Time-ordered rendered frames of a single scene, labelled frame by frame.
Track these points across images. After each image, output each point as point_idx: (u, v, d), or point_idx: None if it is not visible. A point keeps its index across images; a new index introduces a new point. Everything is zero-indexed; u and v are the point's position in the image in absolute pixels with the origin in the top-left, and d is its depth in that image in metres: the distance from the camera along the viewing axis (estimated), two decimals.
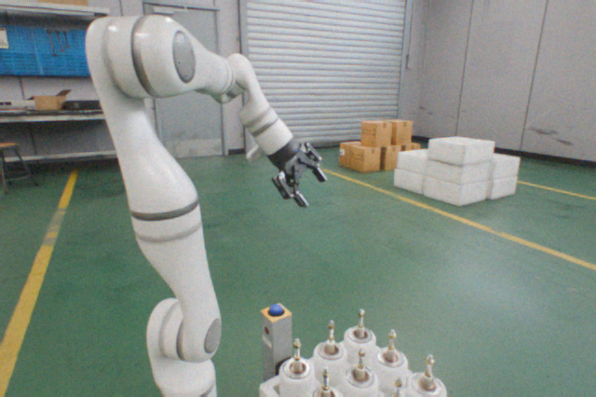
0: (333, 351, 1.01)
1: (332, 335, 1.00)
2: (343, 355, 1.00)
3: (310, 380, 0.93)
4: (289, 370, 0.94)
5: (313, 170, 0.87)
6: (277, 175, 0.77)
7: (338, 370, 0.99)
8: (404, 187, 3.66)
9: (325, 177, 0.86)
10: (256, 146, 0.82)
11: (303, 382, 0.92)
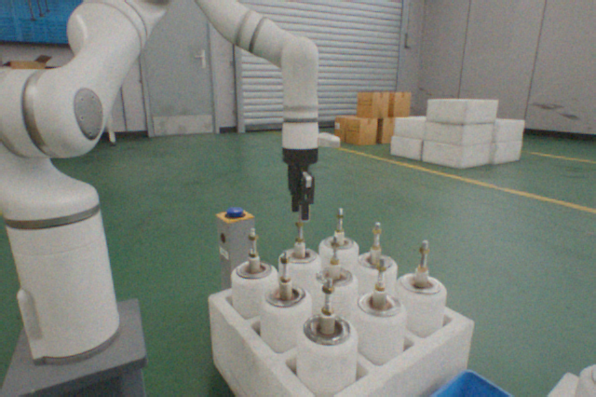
0: (296, 256, 0.80)
1: (301, 237, 0.79)
2: (291, 263, 0.77)
3: (269, 281, 0.71)
4: (243, 271, 0.73)
5: (309, 205, 0.74)
6: (291, 165, 0.80)
7: (279, 270, 0.80)
8: (401, 155, 3.44)
9: (300, 219, 0.74)
10: (322, 134, 0.75)
11: (259, 282, 0.70)
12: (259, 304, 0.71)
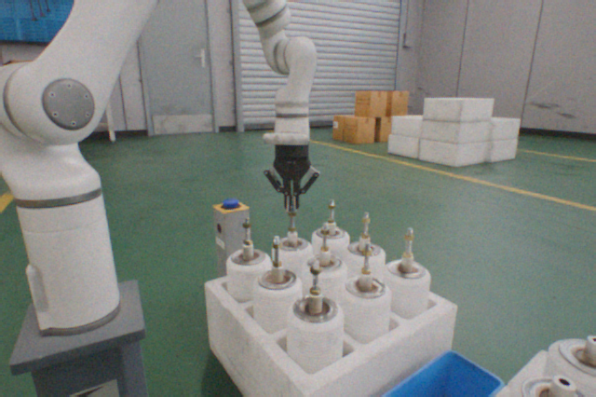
0: (295, 244, 0.83)
1: (292, 226, 0.82)
2: (304, 249, 0.82)
3: (263, 267, 0.75)
4: (237, 258, 0.77)
5: (287, 196, 0.80)
6: (317, 171, 0.78)
7: (296, 264, 0.81)
8: (399, 153, 3.48)
9: None
10: (292, 133, 0.71)
11: (252, 268, 0.74)
12: (252, 289, 0.75)
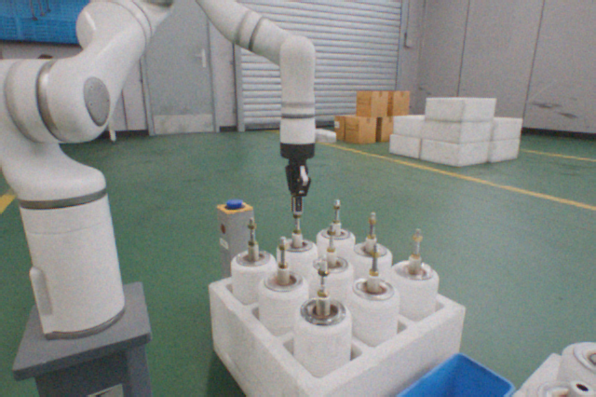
0: (296, 246, 0.82)
1: (297, 228, 0.81)
2: (298, 253, 0.79)
3: (268, 269, 0.74)
4: (242, 259, 0.76)
5: (303, 198, 0.79)
6: None
7: None
8: (400, 153, 3.47)
9: (293, 211, 0.79)
10: (318, 130, 0.78)
11: (258, 269, 0.73)
12: (258, 291, 0.74)
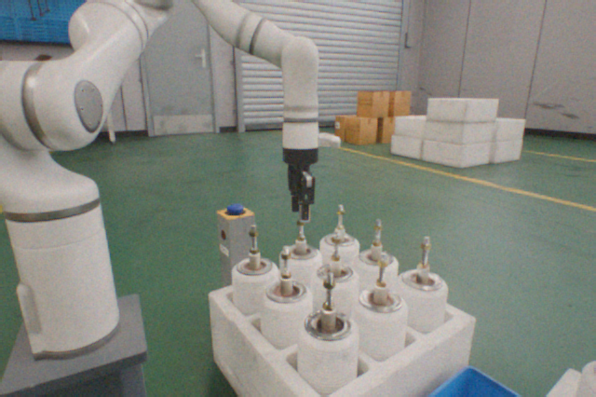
0: None
1: (301, 236, 0.79)
2: None
3: (270, 279, 0.71)
4: (243, 267, 0.73)
5: (309, 205, 0.74)
6: (291, 165, 0.80)
7: None
8: (401, 154, 3.44)
9: (300, 219, 0.74)
10: (322, 134, 0.75)
11: (260, 279, 0.70)
12: (260, 300, 0.71)
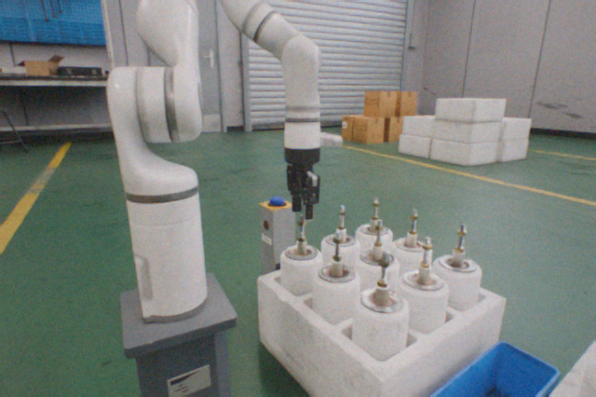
0: None
1: (341, 225, 0.86)
2: None
3: (290, 265, 0.77)
4: (295, 248, 0.82)
5: (313, 204, 0.74)
6: (291, 165, 0.80)
7: None
8: (410, 153, 3.51)
9: (304, 219, 0.74)
10: (323, 134, 0.76)
11: (284, 259, 0.78)
12: (282, 278, 0.80)
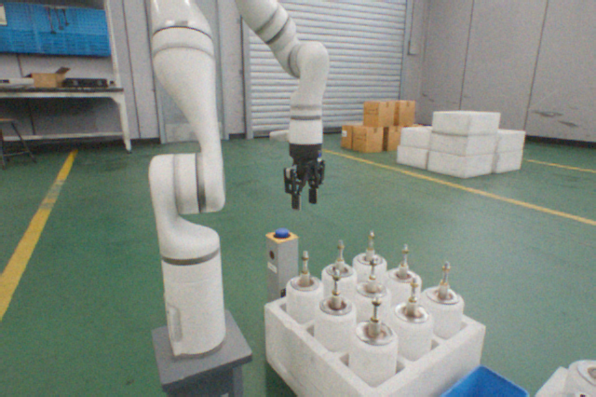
0: None
1: (340, 257, 0.95)
2: None
3: (321, 283, 0.92)
4: (304, 287, 0.88)
5: (310, 187, 0.87)
6: (291, 169, 0.77)
7: None
8: (408, 163, 3.61)
9: (317, 200, 0.87)
10: (283, 131, 0.81)
11: (322, 286, 0.90)
12: None
